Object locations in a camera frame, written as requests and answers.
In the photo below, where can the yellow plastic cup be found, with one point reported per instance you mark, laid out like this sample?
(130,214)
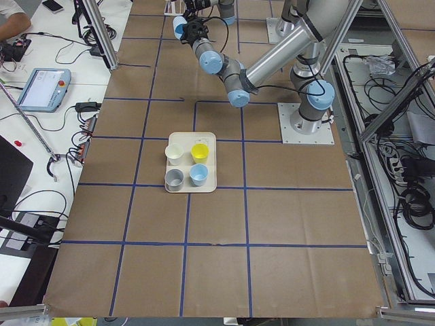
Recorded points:
(200,153)

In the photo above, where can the teach pendant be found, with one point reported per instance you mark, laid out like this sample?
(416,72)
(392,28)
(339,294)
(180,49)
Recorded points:
(44,90)

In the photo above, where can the aluminium frame post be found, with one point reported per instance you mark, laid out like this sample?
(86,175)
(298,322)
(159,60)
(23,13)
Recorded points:
(94,19)

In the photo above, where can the white wire cup rack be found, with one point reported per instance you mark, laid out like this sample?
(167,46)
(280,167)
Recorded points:
(174,8)

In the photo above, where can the light blue plastic cup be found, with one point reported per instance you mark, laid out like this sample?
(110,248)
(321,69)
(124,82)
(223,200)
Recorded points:
(198,174)

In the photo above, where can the cream plastic tray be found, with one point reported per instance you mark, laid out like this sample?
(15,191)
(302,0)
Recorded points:
(187,140)

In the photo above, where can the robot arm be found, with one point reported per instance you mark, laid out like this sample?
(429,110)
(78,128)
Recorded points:
(291,11)
(308,23)

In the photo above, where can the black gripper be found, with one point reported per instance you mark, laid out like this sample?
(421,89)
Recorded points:
(195,4)
(193,31)

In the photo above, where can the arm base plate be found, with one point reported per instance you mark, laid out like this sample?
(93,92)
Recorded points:
(295,130)
(277,29)

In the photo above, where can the cream plastic cup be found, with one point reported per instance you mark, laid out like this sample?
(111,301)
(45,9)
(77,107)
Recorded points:
(174,153)

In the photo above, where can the black power brick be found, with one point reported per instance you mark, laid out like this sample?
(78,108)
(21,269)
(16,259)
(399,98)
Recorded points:
(81,107)

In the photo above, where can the grey plastic cup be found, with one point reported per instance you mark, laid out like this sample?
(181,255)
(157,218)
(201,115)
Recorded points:
(174,180)

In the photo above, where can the seated person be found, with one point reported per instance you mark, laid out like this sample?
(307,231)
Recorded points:
(16,22)

